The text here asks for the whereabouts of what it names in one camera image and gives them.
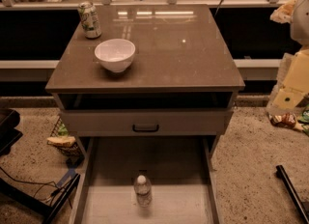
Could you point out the clear plastic water bottle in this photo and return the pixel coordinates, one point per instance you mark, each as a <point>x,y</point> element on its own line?
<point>143,190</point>

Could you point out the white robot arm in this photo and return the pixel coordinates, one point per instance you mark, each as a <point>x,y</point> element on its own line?
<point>296,13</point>

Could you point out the closed top drawer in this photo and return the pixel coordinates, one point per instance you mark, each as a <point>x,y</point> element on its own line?
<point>171,123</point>

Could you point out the open middle drawer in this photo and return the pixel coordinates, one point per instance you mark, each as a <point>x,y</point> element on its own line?
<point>150,180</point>

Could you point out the grey drawer cabinet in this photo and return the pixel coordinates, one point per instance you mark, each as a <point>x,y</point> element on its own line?
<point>181,63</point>

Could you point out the green snack bag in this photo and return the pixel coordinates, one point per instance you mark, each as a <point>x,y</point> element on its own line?
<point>303,119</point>

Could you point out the brown snack bag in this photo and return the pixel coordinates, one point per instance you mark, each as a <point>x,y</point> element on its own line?
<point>287,121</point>

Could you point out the black bar right floor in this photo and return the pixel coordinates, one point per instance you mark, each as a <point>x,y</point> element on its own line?
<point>302,207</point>

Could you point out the white ceramic bowl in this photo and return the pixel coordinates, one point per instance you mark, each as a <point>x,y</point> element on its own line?
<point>115,55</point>

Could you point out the green white soda can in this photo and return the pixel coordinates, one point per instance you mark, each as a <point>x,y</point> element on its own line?
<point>89,19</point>

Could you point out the blue tape strip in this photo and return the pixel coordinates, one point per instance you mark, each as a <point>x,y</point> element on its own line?
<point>68,175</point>

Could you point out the black stand left floor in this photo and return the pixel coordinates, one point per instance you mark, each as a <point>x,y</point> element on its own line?
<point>49,207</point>

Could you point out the black chair base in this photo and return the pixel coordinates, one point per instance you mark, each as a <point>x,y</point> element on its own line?
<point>9,120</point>

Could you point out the black drawer handle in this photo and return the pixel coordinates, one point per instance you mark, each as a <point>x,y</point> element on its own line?
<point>145,128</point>

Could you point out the wire basket with snacks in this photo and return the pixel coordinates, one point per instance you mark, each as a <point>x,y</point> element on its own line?
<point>62,140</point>

